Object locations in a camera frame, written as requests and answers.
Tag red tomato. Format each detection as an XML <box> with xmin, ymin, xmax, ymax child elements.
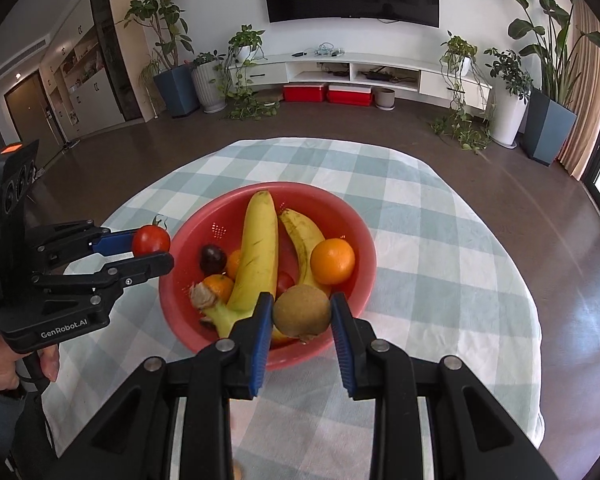
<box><xmin>131</xmin><ymin>216</ymin><xmax>171</xmax><ymax>257</ymax></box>

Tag brown kiwi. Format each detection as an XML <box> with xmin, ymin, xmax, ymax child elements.
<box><xmin>273</xmin><ymin>284</ymin><xmax>332</xmax><ymax>339</ymax></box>

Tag person left hand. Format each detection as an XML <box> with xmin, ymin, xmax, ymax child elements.
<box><xmin>0</xmin><ymin>336</ymin><xmax>59</xmax><ymax>391</ymax></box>

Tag dark plum in bowl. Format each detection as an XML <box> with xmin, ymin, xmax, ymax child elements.
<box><xmin>199</xmin><ymin>244</ymin><xmax>227</xmax><ymax>275</ymax></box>

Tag small tangerine in bowl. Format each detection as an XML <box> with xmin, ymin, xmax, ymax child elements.
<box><xmin>202</xmin><ymin>274</ymin><xmax>234</xmax><ymax>304</ymax></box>

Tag red plastic fruit bowl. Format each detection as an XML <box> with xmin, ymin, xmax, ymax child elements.
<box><xmin>159</xmin><ymin>182</ymin><xmax>377</xmax><ymax>352</ymax></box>

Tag checkered tablecloth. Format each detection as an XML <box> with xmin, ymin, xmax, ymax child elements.
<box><xmin>42</xmin><ymin>136</ymin><xmax>548</xmax><ymax>480</ymax></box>

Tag yellow banana bunch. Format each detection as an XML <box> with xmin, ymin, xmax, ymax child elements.
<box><xmin>189</xmin><ymin>190</ymin><xmax>329</xmax><ymax>340</ymax></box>

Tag plant in white ribbed pot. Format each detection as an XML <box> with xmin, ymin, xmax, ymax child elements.
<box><xmin>192</xmin><ymin>50</ymin><xmax>226</xmax><ymax>114</ymax></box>

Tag orange in bowl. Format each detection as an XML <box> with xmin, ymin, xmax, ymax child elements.
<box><xmin>310</xmin><ymin>238</ymin><xmax>356</xmax><ymax>285</ymax></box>

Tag pothos on console left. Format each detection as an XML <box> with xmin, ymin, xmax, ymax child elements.
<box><xmin>216</xmin><ymin>24</ymin><xmax>279</xmax><ymax>120</ymax></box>

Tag tall plant blue pot left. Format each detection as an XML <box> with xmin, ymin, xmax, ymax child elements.
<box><xmin>123</xmin><ymin>0</ymin><xmax>199</xmax><ymax>118</ymax></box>

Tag tall plant blue pot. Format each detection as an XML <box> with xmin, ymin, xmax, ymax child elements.
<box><xmin>123</xmin><ymin>0</ymin><xmax>199</xmax><ymax>118</ymax></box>
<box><xmin>476</xmin><ymin>0</ymin><xmax>600</xmax><ymax>168</ymax></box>

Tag red storage box left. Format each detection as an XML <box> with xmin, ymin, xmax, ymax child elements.
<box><xmin>283</xmin><ymin>84</ymin><xmax>327</xmax><ymax>103</ymax></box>

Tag red storage box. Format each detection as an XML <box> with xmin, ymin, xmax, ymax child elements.
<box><xmin>283</xmin><ymin>84</ymin><xmax>327</xmax><ymax>103</ymax></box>
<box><xmin>326</xmin><ymin>84</ymin><xmax>373</xmax><ymax>106</ymax></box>

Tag hanging pothos on console right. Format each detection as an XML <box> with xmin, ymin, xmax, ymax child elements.
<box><xmin>430</xmin><ymin>32</ymin><xmax>491</xmax><ymax>154</ymax></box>

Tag red storage box right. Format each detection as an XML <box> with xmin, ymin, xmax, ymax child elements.
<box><xmin>326</xmin><ymin>84</ymin><xmax>373</xmax><ymax>106</ymax></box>

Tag tall plant blue pot right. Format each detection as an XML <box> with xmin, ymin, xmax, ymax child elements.
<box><xmin>476</xmin><ymin>0</ymin><xmax>600</xmax><ymax>168</ymax></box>

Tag small round pot under console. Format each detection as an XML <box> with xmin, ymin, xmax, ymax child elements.
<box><xmin>374</xmin><ymin>88</ymin><xmax>396</xmax><ymax>112</ymax></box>

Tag plant in white pot right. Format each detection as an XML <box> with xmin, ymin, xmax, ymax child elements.
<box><xmin>483</xmin><ymin>48</ymin><xmax>533</xmax><ymax>150</ymax></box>

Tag white tv console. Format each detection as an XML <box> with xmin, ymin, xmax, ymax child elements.
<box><xmin>251</xmin><ymin>52</ymin><xmax>491</xmax><ymax>114</ymax></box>

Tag beige curtain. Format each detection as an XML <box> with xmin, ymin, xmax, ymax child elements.
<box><xmin>557</xmin><ymin>0</ymin><xmax>600</xmax><ymax>181</ymax></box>

